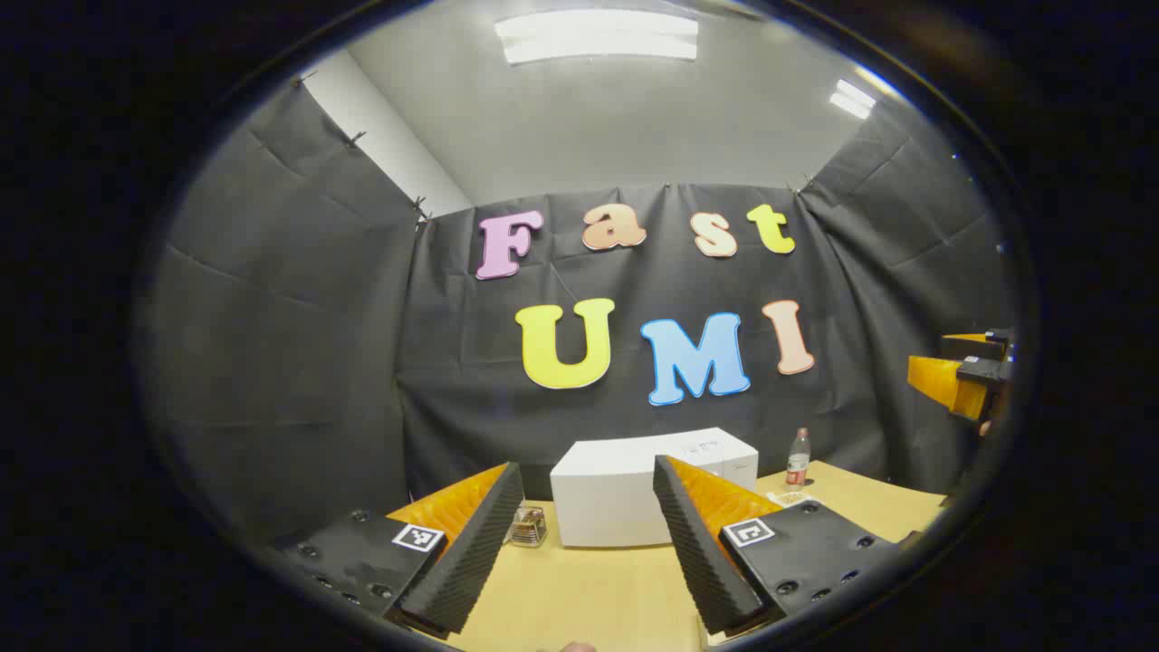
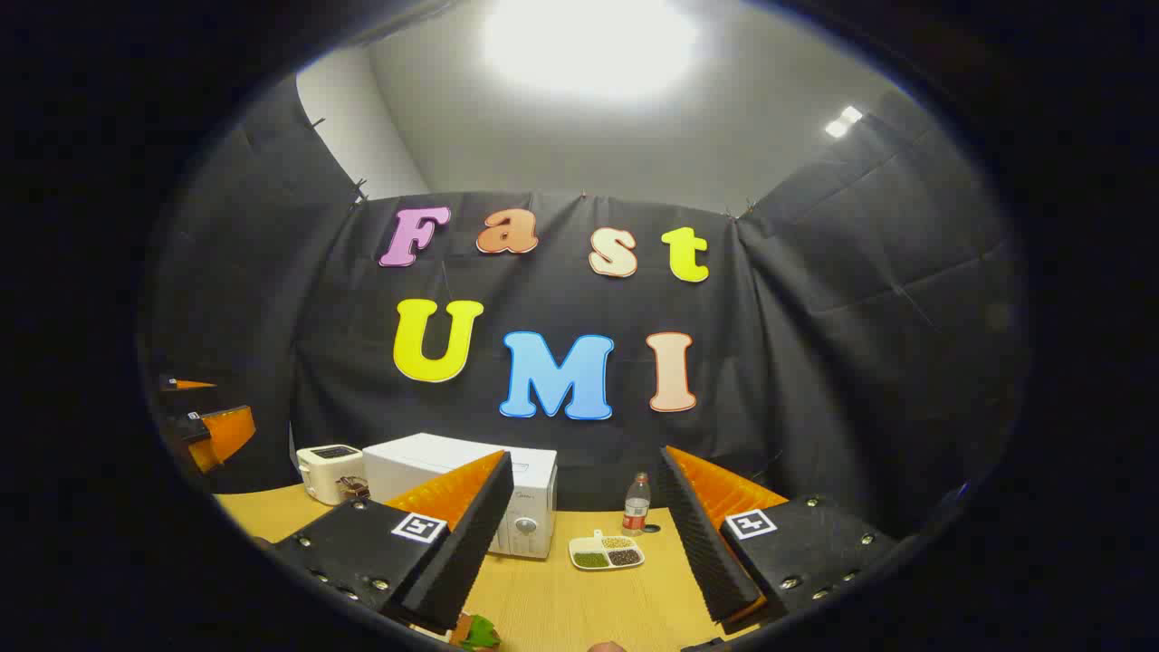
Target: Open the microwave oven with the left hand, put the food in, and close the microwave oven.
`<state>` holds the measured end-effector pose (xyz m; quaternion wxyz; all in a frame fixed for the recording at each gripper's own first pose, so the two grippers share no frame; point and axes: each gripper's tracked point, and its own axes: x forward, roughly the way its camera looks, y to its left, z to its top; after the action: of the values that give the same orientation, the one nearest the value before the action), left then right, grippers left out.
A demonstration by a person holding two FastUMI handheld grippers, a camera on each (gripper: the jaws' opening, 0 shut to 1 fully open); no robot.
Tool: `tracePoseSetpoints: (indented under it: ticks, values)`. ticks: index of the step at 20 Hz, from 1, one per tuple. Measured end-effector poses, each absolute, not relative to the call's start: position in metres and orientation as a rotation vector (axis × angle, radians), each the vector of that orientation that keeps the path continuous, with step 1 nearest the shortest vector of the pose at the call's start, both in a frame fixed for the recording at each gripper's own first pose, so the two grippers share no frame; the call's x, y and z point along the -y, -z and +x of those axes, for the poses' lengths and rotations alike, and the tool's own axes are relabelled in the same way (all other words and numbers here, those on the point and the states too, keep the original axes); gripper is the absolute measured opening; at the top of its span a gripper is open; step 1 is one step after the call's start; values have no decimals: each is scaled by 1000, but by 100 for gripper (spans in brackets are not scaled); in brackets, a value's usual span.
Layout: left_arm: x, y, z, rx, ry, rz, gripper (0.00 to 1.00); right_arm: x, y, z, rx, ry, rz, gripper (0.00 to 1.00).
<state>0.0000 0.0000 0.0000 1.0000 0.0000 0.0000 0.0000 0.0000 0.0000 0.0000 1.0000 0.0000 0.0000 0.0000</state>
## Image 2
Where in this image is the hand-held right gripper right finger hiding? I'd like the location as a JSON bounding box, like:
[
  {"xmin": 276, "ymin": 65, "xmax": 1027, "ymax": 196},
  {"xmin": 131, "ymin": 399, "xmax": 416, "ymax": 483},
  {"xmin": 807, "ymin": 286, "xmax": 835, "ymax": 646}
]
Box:
[{"xmin": 656, "ymin": 446, "xmax": 897, "ymax": 635}]

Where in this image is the white toaster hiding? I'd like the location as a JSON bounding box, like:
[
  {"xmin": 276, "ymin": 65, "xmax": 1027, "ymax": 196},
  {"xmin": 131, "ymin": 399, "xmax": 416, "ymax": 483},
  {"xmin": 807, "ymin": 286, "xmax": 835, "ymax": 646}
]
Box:
[{"xmin": 296, "ymin": 444, "xmax": 368, "ymax": 506}]

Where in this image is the large ceiling light panel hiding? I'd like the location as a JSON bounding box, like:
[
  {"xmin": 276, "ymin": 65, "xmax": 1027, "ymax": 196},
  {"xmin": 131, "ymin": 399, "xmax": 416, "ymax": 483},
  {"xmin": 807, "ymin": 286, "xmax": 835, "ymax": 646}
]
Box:
[{"xmin": 480, "ymin": 0, "xmax": 703, "ymax": 101}]

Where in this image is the white microwave oven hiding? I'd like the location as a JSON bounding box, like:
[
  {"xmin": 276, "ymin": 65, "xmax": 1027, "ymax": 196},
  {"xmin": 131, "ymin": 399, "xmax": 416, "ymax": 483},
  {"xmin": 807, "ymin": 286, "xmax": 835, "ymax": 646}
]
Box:
[{"xmin": 362, "ymin": 433, "xmax": 559, "ymax": 560}]

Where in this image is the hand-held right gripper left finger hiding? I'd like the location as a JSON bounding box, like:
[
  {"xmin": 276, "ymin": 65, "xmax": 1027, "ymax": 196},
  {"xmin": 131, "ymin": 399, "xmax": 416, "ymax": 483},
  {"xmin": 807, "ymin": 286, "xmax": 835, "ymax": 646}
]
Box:
[{"xmin": 272, "ymin": 450, "xmax": 515, "ymax": 635}]

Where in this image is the clear plastic bottle red label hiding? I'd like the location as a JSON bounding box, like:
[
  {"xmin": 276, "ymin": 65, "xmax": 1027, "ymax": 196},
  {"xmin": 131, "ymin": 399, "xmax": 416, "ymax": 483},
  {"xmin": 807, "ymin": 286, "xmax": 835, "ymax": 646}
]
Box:
[{"xmin": 621, "ymin": 472, "xmax": 652, "ymax": 537}]

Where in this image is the black backdrop cloth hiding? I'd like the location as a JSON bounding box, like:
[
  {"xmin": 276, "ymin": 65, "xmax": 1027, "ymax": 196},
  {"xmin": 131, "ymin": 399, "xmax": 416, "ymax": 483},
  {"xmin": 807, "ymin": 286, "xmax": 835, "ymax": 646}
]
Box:
[{"xmin": 140, "ymin": 72, "xmax": 1029, "ymax": 544}]

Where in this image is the green toy vegetable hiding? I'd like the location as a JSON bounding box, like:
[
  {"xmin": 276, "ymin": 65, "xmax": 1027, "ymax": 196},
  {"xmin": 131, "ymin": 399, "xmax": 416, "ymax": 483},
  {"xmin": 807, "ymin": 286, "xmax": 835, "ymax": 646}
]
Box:
[{"xmin": 448, "ymin": 613, "xmax": 503, "ymax": 651}]

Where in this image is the white divided dish of beans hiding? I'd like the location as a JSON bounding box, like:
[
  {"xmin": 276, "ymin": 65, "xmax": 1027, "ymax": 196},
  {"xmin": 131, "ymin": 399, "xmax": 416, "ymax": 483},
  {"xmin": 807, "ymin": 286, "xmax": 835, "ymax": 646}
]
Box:
[{"xmin": 569, "ymin": 530, "xmax": 646, "ymax": 571}]

